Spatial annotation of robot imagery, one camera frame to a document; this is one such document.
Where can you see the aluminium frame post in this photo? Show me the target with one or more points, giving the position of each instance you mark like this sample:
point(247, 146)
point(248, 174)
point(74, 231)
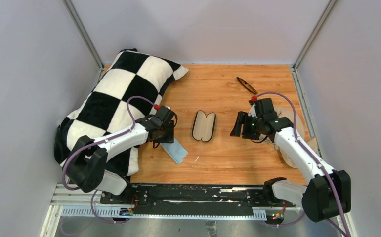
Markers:
point(83, 32)
point(315, 32)

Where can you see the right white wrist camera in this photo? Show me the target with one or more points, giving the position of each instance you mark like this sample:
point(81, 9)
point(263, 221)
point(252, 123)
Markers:
point(252, 112)

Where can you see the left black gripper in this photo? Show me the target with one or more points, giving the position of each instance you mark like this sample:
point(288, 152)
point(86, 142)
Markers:
point(169, 138)

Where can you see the dark folded sunglasses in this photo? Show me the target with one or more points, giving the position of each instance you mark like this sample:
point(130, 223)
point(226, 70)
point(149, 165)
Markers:
point(246, 85)

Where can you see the right aluminium frame post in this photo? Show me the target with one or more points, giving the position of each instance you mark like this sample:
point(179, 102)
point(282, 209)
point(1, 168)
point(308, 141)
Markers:
point(315, 32)

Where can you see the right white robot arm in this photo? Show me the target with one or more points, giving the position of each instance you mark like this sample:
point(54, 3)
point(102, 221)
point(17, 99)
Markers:
point(328, 191)

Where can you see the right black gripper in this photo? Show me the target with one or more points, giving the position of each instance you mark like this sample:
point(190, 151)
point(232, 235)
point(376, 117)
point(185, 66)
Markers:
point(242, 118)

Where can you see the light blue cleaning cloth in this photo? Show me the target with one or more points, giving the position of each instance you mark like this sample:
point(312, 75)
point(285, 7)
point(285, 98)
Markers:
point(175, 150)

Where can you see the black glasses case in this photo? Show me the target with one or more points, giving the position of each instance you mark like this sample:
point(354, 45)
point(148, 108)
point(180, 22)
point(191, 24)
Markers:
point(203, 126)

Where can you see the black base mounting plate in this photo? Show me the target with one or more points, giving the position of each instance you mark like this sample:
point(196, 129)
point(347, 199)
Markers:
point(195, 200)

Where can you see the black white checkered pillow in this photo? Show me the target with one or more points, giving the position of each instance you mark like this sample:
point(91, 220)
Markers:
point(133, 83)

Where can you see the left aluminium frame post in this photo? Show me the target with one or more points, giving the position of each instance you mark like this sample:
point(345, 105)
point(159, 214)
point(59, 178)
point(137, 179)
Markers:
point(83, 32)

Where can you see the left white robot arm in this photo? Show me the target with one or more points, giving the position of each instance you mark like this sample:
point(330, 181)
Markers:
point(86, 164)

